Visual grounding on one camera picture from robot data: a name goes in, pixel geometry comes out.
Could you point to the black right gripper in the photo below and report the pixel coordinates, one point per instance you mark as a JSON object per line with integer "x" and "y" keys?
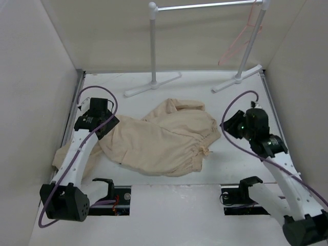
{"x": 230, "y": 124}

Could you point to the pink wire hanger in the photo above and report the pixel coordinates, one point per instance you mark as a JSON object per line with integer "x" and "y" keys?
{"x": 243, "y": 38}

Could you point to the aluminium right table rail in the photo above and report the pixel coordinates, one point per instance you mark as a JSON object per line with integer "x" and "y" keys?
{"x": 271, "y": 102}

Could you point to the white clothes rack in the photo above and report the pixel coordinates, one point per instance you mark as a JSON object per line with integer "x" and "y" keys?
{"x": 183, "y": 36}

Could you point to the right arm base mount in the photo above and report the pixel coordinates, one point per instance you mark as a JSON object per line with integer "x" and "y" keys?
{"x": 235, "y": 205}

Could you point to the beige cargo trousers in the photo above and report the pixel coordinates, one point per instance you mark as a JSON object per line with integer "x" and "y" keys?
{"x": 171, "y": 140}

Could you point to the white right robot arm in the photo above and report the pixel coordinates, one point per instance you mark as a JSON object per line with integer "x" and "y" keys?
{"x": 302, "y": 218}

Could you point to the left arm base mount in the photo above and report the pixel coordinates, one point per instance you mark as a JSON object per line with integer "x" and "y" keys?
{"x": 120, "y": 206}

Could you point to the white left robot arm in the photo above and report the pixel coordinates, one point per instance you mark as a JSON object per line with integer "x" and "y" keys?
{"x": 65, "y": 198}

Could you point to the aluminium left table rail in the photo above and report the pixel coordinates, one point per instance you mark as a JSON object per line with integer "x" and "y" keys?
{"x": 73, "y": 108}

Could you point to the aluminium table rail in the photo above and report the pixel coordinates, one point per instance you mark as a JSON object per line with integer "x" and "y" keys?
{"x": 271, "y": 102}
{"x": 73, "y": 108}

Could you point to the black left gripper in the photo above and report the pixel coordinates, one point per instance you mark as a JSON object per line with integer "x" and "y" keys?
{"x": 111, "y": 124}

